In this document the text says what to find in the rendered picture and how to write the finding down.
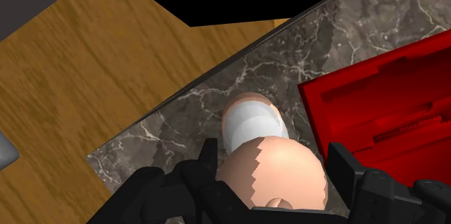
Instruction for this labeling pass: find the red moulded case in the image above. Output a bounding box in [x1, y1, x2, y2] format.
[297, 29, 451, 187]

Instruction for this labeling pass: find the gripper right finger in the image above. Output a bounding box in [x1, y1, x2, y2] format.
[326, 142, 451, 224]

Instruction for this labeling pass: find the grey rounded block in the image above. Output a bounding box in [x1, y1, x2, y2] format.
[0, 132, 20, 172]

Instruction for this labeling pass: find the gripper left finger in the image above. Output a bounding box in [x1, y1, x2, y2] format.
[86, 137, 253, 224]

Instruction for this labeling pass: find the peach and white rounded figure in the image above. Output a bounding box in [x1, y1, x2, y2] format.
[215, 92, 330, 212]

